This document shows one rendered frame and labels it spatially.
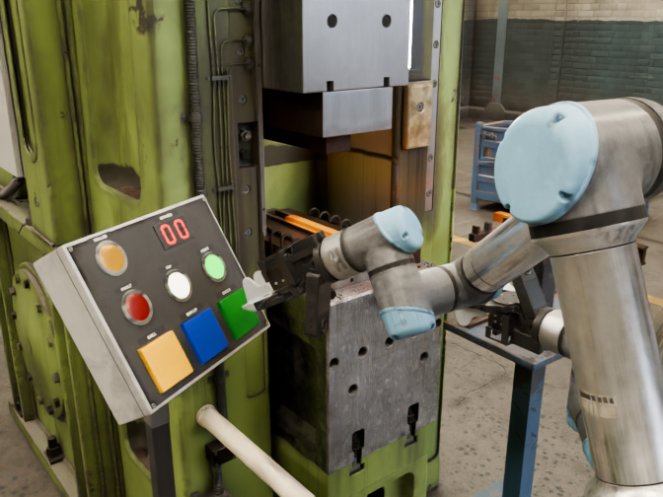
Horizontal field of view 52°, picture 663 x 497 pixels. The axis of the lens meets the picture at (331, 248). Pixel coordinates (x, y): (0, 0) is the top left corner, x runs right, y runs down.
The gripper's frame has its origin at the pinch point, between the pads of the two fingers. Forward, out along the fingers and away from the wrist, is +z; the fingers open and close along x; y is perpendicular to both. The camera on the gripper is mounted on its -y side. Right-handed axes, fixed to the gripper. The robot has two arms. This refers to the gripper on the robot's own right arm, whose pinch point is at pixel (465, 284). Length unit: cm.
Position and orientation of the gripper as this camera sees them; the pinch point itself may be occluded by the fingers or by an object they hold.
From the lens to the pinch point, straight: 140.4
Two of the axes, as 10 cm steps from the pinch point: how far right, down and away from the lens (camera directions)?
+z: -6.2, -2.5, 7.4
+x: 7.8, -2.0, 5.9
